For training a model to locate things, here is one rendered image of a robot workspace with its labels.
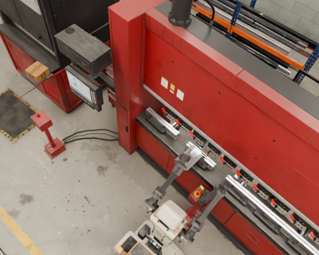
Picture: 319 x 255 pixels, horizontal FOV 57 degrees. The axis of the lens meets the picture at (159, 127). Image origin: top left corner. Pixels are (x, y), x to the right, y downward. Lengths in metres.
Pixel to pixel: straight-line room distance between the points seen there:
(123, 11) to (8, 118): 2.95
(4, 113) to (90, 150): 1.50
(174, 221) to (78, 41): 1.82
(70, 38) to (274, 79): 1.82
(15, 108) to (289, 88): 4.01
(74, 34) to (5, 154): 2.32
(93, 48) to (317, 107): 1.90
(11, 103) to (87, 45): 2.57
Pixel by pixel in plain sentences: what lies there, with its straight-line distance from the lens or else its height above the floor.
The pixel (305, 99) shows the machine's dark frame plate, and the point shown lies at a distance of 2.30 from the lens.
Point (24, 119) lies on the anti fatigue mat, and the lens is 4.92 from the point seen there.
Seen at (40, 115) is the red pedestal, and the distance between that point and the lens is 3.89.
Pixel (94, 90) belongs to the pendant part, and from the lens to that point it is 2.96.
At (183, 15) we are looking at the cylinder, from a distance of 2.49.
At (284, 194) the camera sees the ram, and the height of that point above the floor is 1.46.
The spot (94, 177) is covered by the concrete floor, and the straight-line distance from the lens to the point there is 4.22.
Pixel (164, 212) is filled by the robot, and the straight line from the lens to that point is 2.60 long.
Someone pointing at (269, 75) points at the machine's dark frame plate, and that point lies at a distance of 2.33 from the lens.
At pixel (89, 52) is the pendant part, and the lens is 2.80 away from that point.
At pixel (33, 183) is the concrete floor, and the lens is 4.36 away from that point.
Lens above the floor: 3.83
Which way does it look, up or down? 56 degrees down
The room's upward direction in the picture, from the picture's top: 8 degrees clockwise
